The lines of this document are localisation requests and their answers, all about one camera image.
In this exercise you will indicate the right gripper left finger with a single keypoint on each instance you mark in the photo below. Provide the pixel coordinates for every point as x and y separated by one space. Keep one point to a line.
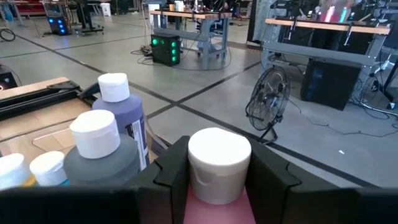
168 186

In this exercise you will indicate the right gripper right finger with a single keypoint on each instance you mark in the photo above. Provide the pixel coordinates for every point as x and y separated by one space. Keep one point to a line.
267 186

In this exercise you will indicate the large pink paint bottle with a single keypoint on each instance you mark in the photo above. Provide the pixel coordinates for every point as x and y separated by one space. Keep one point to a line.
217 161

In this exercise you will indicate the large grey-blue paint bottle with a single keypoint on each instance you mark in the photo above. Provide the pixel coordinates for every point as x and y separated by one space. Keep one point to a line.
102 168

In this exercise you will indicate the large purple paint bottle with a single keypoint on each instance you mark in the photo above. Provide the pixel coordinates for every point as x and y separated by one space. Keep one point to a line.
124 115

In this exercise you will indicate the black floor fan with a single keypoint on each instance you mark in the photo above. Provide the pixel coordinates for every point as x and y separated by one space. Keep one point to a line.
273 90

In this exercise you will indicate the black rectangular case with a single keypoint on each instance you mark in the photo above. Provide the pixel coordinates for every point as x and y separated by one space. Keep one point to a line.
329 84

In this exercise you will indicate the black computer green lights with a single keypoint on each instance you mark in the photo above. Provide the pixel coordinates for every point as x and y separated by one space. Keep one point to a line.
164 49

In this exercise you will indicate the blue-grey metal workbench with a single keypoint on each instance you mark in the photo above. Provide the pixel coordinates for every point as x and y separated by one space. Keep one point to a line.
326 26
205 15

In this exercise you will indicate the white stool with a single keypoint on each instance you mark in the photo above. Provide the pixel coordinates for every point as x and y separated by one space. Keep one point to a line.
105 9

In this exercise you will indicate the black computer purple lights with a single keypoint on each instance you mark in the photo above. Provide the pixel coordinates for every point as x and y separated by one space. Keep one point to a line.
6 79

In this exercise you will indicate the black computer blue lights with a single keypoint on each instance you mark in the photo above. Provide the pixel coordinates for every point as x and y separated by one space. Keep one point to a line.
57 25

